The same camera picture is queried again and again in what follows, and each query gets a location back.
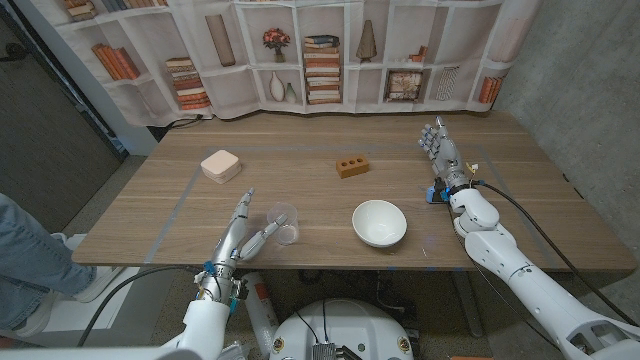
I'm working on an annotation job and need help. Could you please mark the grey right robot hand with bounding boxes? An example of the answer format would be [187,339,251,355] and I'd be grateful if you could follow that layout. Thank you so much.
[418,115,471,190]

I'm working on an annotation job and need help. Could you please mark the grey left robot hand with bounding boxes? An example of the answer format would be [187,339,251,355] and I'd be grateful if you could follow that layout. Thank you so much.
[197,187,289,284]

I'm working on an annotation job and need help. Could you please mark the clear plastic measuring cup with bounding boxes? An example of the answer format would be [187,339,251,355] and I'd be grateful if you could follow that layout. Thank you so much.
[266,201,300,247]

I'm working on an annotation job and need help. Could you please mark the brown brick block with holes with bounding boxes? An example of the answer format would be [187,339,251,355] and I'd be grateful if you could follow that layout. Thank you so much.
[335,154,371,180]

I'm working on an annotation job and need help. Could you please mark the white ceramic bowl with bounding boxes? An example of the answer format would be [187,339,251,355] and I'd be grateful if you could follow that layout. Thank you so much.
[351,199,408,249]

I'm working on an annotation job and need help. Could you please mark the white cylinder with orange label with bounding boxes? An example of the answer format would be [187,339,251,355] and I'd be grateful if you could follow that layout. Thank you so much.
[244,271,280,359]

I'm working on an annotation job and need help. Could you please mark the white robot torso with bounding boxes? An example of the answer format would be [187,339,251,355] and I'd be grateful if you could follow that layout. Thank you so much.
[269,298,415,360]

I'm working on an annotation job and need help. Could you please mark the silver heatsink module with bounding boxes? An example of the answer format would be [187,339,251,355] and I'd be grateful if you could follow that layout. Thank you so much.
[312,342,364,360]

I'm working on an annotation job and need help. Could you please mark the grey table leg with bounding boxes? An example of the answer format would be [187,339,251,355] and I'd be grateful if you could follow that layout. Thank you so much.
[452,269,485,339]

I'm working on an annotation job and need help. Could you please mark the printed bookshelf backdrop cloth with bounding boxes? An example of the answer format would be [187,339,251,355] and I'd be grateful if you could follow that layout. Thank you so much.
[47,0,544,128]

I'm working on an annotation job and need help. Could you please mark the white floor platform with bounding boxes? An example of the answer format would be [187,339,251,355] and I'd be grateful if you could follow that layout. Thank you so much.
[37,231,151,349]

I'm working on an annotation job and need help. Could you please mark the person leg in blue jeans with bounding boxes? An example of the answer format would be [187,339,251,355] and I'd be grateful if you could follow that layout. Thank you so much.
[0,192,97,331]

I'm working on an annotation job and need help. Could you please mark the dark grey door panel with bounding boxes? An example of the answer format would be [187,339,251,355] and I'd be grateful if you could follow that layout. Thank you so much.
[0,9,126,234]

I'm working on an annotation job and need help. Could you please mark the blue black right wrist camera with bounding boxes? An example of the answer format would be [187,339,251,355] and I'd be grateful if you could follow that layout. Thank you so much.
[425,179,451,205]

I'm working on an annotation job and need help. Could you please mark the blue black wrist camera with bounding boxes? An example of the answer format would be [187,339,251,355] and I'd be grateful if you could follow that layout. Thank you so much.
[229,279,250,314]
[425,179,451,205]

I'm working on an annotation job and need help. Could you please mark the blue black left wrist camera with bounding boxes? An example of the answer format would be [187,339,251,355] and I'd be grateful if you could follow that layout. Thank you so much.
[229,279,250,314]

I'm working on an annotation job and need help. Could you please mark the silver metal bracket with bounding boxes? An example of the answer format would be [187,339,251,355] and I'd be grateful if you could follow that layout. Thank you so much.
[219,342,251,360]

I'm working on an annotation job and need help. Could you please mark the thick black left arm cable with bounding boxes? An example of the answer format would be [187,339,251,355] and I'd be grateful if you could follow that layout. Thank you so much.
[77,264,204,349]

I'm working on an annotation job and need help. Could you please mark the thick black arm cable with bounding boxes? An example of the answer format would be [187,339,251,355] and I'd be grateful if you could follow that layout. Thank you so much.
[472,179,640,326]
[77,264,204,349]

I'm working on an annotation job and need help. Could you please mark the black cable behind table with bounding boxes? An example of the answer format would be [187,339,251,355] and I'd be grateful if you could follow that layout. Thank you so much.
[164,113,205,131]

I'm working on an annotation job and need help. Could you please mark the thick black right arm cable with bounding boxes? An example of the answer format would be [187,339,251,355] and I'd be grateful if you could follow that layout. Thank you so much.
[472,179,640,326]

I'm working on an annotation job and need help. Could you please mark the black door handle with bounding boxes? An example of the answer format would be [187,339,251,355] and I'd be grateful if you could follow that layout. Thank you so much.
[0,42,29,64]

